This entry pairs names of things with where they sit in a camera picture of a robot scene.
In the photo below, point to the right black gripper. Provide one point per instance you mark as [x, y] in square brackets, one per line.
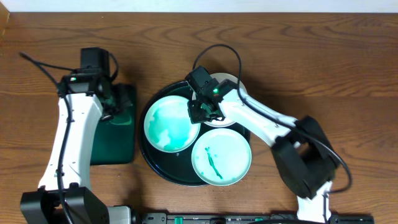
[194, 116]

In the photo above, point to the white plate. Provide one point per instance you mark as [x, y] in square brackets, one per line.
[226, 82]

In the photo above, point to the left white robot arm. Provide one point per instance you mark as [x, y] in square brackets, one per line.
[95, 127]

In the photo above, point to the round dark green tray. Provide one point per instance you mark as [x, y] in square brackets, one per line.
[177, 167]

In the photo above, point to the pale green plate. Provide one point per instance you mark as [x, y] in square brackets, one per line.
[167, 125]
[221, 157]

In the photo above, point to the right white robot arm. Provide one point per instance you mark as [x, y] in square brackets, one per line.
[305, 160]

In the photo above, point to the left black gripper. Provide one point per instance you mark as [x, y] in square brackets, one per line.
[121, 100]

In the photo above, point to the green sponge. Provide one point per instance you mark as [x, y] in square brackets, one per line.
[121, 119]

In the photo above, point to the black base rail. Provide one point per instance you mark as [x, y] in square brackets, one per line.
[163, 218]

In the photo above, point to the rectangular dark green tray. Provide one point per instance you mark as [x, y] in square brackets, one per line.
[114, 144]

